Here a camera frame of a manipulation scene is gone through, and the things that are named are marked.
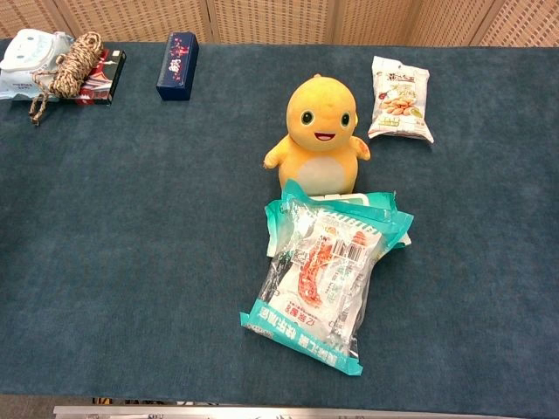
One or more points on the yellow plush duck toy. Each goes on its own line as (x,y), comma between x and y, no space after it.
(323,131)

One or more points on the clear teal-edged snack bag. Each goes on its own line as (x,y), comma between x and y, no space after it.
(314,283)

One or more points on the dark blue table cloth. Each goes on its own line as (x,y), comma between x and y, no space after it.
(131,218)

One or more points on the white peanut snack bag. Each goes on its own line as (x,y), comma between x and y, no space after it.
(399,100)

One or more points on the navy blue rectangular box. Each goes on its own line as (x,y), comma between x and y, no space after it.
(177,65)

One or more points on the wooden lattice folding screen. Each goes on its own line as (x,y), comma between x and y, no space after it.
(262,17)

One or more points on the red and black box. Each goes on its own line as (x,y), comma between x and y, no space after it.
(107,78)

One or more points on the white and blue tissue pack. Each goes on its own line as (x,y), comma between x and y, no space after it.
(22,61)

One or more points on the aluminium frame rail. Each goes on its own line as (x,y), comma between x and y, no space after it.
(305,412)

